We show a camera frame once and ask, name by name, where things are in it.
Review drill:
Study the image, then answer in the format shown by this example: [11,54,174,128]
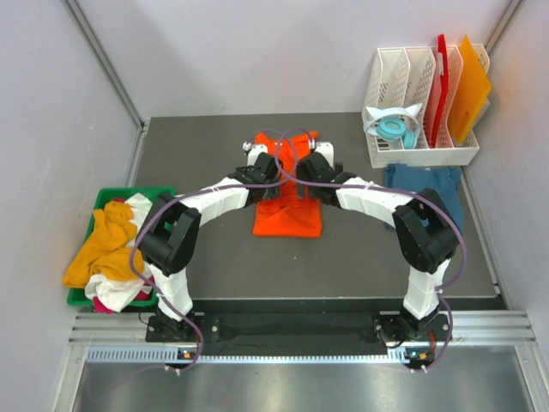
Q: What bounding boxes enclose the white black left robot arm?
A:
[138,152,279,342]

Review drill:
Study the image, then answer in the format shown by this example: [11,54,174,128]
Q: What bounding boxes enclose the red plastic folder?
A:
[425,34,449,148]

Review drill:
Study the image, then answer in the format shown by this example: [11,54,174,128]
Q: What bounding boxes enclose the green plastic bin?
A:
[66,186,178,308]

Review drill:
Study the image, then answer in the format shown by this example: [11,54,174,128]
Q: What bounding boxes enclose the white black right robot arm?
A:
[296,152,461,342]

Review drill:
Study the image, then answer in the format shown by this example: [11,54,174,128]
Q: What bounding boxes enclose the orange plastic folder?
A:
[447,34,492,146]

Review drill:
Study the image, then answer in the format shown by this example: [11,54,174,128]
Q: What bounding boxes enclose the folded blue t-shirt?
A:
[383,162,465,233]

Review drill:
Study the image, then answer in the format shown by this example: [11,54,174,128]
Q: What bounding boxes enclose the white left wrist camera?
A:
[243,141,268,166]

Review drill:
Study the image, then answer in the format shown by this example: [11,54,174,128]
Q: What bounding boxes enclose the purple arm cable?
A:
[274,126,468,373]
[130,127,311,374]

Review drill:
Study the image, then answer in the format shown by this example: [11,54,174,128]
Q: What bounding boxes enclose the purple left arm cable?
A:
[130,127,311,374]

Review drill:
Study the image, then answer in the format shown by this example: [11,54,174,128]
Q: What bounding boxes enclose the magenta t-shirt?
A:
[86,280,153,314]

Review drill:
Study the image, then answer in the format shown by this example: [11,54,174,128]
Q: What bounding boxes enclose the white t-shirt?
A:
[82,192,166,312]

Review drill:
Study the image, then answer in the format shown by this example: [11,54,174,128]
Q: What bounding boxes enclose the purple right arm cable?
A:
[274,126,468,373]

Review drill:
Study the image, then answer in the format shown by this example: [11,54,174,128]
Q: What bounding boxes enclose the mustard yellow t-shirt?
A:
[62,201,144,288]

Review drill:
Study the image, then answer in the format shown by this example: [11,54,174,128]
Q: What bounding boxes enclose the aluminium frame rail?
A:
[69,311,536,346]

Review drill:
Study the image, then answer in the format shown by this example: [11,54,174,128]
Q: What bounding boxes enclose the orange t-shirt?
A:
[252,132,323,239]

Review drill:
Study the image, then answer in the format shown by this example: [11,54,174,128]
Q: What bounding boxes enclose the white slotted cable duct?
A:
[87,345,434,366]

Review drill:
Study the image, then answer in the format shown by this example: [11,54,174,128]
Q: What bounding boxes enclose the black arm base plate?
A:
[151,298,451,356]

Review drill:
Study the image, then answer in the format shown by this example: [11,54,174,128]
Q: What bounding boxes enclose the teal headphones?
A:
[377,117,418,149]

